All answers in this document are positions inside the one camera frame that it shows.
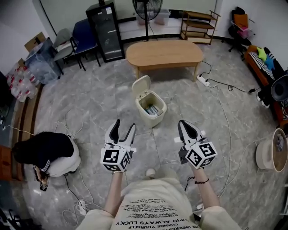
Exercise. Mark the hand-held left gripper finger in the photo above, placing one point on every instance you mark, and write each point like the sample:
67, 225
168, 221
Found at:
109, 134
129, 137

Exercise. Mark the cream trash bin lid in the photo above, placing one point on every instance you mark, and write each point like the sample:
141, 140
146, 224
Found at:
140, 85

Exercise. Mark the black wrist band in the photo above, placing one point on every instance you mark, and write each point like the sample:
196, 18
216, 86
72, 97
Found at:
201, 181

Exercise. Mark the person's right forearm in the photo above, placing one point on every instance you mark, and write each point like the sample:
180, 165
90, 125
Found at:
203, 191

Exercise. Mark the white low cabinet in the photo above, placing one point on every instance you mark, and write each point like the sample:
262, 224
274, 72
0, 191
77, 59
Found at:
157, 30

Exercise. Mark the grey chair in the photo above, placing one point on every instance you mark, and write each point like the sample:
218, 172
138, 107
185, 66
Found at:
63, 48

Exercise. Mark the brown cardboard box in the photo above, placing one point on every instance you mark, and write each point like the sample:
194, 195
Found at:
33, 41

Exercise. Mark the wooden shelf rack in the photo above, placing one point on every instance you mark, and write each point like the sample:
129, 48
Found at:
198, 25

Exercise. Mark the grey crumpled cloth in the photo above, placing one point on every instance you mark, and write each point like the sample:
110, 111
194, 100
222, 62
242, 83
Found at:
280, 142

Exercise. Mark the black standing fan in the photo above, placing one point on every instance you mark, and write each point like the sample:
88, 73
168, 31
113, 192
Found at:
146, 13

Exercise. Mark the person's left forearm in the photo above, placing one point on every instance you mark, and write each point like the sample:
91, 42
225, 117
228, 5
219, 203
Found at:
112, 193

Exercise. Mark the black office chair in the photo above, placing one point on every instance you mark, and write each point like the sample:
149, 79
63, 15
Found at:
239, 42

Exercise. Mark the black and white striped cloth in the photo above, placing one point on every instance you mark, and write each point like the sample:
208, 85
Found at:
261, 64

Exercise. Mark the large clear plastic bin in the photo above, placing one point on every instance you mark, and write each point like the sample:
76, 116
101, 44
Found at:
42, 61

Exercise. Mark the person's cream printed shirt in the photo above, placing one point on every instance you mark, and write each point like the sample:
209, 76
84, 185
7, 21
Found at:
155, 206

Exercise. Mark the round white side table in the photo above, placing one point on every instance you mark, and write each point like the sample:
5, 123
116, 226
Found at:
265, 155

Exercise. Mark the pair of white shoes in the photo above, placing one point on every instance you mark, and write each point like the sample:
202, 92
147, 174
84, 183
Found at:
262, 100

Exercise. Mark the blue star cushion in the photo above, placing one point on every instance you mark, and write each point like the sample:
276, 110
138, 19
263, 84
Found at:
269, 62

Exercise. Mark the oval wooden coffee table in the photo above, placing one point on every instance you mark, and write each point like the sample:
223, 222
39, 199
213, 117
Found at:
164, 52

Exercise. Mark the pink box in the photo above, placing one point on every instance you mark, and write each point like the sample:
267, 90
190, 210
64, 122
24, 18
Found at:
243, 32

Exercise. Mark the clear plastic storage box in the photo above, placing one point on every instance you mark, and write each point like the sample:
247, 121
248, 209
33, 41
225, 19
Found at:
141, 19
162, 16

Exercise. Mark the small white power strip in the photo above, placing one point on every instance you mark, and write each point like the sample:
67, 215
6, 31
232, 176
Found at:
81, 207

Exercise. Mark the dark round shell chair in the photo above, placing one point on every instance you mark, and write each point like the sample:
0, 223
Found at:
280, 88

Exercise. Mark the orange cushion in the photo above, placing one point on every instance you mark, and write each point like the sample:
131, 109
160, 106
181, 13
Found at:
240, 20

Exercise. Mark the green star cushion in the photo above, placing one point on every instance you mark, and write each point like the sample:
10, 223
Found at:
261, 53

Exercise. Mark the orange sofa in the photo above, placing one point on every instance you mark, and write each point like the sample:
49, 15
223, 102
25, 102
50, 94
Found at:
258, 72

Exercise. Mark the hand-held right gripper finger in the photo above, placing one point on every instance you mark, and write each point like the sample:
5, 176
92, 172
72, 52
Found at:
181, 134
196, 132

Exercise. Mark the blue and white waste box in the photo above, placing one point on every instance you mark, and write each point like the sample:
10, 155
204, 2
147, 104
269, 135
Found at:
153, 110

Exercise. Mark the cream trash bin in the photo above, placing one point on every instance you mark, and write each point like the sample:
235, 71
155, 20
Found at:
153, 119

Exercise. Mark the person's white shoe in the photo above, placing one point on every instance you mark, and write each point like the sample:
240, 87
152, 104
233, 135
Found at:
150, 172

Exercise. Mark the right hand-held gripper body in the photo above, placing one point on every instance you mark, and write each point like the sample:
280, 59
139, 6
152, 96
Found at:
200, 155

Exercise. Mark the black glass door cabinet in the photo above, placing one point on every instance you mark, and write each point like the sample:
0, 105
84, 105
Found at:
105, 31

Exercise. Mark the blue chair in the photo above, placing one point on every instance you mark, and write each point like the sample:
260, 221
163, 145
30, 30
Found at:
84, 38

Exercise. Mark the pack of water bottles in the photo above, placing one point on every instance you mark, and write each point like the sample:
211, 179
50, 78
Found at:
21, 83

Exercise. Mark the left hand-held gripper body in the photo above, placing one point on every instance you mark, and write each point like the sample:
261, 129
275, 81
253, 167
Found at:
110, 157

